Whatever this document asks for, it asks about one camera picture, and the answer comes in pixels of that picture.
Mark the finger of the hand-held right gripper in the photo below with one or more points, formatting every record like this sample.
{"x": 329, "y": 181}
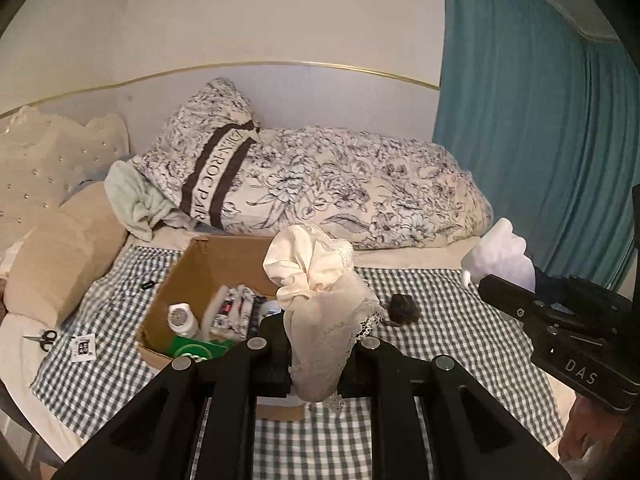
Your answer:
{"x": 510, "y": 297}
{"x": 550, "y": 282}

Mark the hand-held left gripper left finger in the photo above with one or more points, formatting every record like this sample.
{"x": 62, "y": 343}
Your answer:
{"x": 270, "y": 360}

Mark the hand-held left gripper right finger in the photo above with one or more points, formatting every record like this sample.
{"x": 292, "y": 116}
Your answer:
{"x": 352, "y": 372}

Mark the white cloth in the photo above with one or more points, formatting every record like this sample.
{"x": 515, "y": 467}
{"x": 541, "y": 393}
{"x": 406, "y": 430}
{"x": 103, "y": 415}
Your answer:
{"x": 495, "y": 255}

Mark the cream lace cloth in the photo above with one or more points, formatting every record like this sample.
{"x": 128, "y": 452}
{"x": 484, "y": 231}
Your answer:
{"x": 320, "y": 310}

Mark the green medicine box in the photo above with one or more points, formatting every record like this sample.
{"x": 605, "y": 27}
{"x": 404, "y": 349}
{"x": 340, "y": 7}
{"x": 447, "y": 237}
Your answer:
{"x": 200, "y": 348}

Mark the white plastic bottle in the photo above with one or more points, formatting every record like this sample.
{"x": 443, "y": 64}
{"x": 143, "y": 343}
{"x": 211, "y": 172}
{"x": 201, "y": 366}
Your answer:
{"x": 181, "y": 320}

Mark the brown cardboard box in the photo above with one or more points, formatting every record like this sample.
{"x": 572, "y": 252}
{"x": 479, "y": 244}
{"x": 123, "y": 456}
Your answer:
{"x": 200, "y": 270}

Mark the person's right hand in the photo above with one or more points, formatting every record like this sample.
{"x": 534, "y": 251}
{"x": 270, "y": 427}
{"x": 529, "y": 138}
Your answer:
{"x": 585, "y": 430}

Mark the dark fuzzy scrunchie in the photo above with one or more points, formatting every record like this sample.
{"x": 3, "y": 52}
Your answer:
{"x": 402, "y": 310}

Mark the green checkered cloth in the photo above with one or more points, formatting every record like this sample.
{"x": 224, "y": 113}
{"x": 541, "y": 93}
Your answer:
{"x": 450, "y": 360}

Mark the teal curtain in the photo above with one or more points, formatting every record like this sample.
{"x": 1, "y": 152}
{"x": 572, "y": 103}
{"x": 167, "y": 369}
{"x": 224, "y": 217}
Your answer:
{"x": 540, "y": 110}

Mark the small white printed card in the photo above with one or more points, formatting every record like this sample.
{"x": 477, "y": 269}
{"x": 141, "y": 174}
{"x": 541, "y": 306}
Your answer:
{"x": 83, "y": 348}

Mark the floral duvet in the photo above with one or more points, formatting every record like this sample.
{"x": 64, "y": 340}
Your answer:
{"x": 360, "y": 185}

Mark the light green towel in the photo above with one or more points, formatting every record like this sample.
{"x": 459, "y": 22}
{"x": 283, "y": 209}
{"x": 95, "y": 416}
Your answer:
{"x": 135, "y": 200}

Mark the floral pillow with dark stripe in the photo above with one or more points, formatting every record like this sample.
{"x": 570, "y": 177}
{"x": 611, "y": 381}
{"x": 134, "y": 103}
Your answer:
{"x": 200, "y": 160}

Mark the cream pillow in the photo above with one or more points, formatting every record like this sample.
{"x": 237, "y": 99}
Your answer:
{"x": 60, "y": 260}

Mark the cream studded headboard cushion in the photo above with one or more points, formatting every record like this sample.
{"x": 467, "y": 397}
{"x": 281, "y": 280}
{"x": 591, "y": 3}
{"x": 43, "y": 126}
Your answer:
{"x": 45, "y": 160}

